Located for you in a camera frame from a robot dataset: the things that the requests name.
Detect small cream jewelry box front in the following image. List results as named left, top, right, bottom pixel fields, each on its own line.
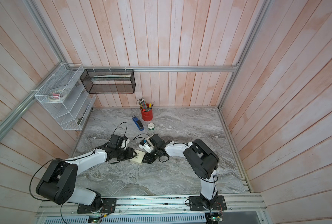
left=130, top=150, right=146, bottom=165

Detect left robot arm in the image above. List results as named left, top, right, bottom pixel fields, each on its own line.
left=35, top=146, right=138, bottom=213

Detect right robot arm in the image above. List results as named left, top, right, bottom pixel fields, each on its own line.
left=139, top=134, right=220, bottom=211

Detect green sticker roll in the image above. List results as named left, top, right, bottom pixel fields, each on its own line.
left=148, top=123, right=155, bottom=131

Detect blue stapler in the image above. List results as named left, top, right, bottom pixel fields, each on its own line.
left=132, top=115, right=144, bottom=131

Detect red pen holder cup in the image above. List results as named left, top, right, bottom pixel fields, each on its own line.
left=140, top=104, right=153, bottom=121

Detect pens in cup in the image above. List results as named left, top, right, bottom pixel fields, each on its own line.
left=138, top=98, right=154, bottom=112

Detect tape roll on shelf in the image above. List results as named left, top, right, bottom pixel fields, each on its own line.
left=47, top=90, right=67, bottom=102

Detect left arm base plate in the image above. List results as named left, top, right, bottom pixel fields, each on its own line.
left=77, top=198, right=117, bottom=214

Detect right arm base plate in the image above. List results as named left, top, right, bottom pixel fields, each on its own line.
left=188, top=195, right=227, bottom=211

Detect black mesh wall basket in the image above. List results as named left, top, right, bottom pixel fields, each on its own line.
left=80, top=69, right=136, bottom=94

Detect white wire wall shelf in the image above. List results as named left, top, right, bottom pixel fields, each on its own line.
left=35, top=63, right=95, bottom=131

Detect aluminium front rail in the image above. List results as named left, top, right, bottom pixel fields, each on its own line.
left=37, top=193, right=268, bottom=217

